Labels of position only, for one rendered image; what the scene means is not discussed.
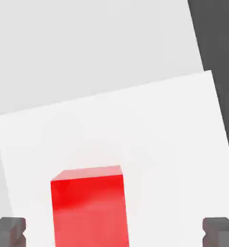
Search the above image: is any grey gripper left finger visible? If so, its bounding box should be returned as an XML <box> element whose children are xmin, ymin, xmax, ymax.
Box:
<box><xmin>0</xmin><ymin>217</ymin><xmax>27</xmax><ymax>247</ymax></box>

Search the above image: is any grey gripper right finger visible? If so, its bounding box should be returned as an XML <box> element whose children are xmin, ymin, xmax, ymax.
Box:
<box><xmin>202</xmin><ymin>217</ymin><xmax>229</xmax><ymax>247</ymax></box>

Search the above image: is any small red cube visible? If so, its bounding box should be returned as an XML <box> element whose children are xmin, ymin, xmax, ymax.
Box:
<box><xmin>50</xmin><ymin>165</ymin><xmax>130</xmax><ymax>247</ymax></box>

